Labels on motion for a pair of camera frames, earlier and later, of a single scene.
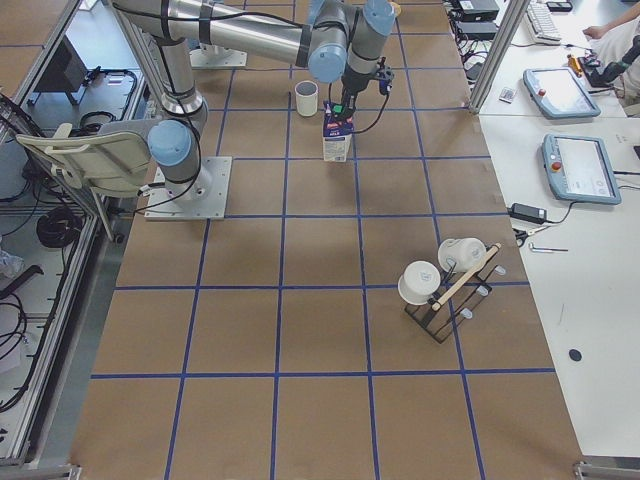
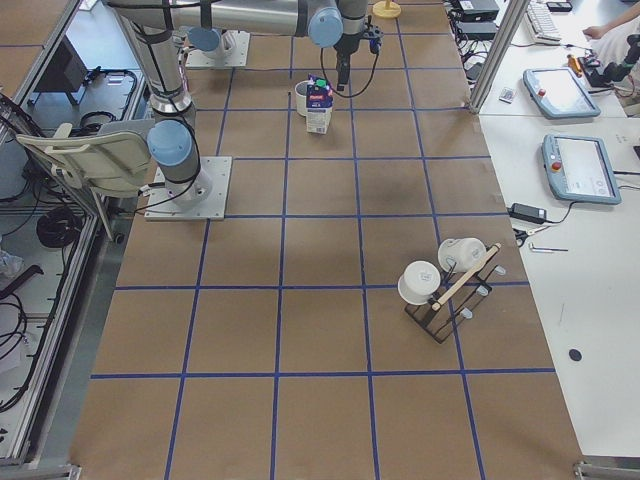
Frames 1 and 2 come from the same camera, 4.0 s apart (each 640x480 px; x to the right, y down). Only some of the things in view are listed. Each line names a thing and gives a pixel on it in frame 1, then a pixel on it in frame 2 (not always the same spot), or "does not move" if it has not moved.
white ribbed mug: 306,92 does not move
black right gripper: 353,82 -> 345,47
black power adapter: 528,213 does not move
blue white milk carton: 337,136 -> 319,104
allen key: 539,249 does not move
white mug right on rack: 460,254 does not move
